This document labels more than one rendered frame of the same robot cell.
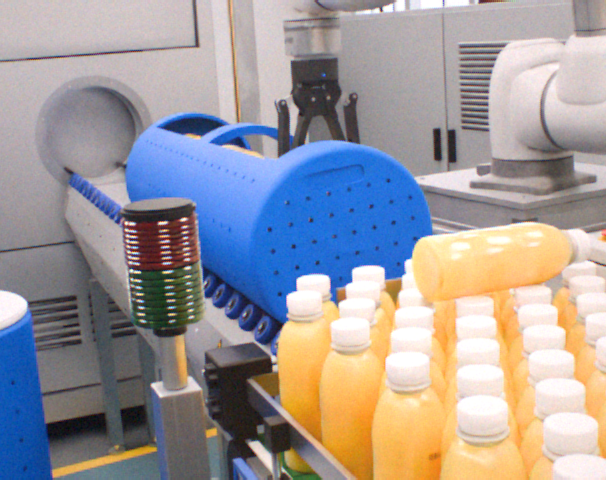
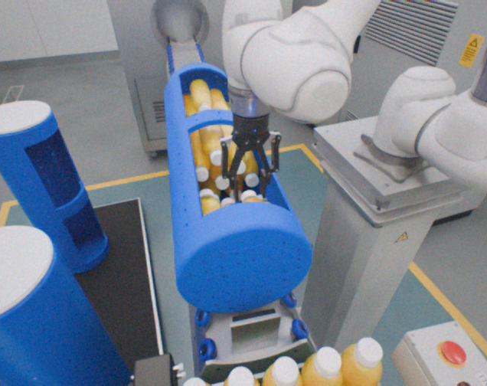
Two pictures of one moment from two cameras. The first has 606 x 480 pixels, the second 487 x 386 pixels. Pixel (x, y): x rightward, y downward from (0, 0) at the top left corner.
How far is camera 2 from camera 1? 1.01 m
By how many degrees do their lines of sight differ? 29
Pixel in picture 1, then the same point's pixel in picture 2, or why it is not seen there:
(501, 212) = (367, 188)
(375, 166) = (275, 236)
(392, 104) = not seen: hidden behind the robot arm
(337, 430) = not seen: outside the picture
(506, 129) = (387, 133)
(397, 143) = not seen: hidden behind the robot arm
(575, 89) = (452, 141)
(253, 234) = (178, 277)
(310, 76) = (244, 130)
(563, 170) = (417, 163)
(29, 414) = (56, 323)
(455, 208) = (341, 165)
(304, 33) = (241, 99)
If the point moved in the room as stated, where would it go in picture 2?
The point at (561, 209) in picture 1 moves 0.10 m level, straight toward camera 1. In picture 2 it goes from (407, 194) to (406, 217)
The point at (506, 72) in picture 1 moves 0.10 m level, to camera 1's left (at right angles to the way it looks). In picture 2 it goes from (400, 97) to (360, 95)
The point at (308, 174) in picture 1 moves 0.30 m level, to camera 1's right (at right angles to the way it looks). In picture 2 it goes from (220, 245) to (396, 265)
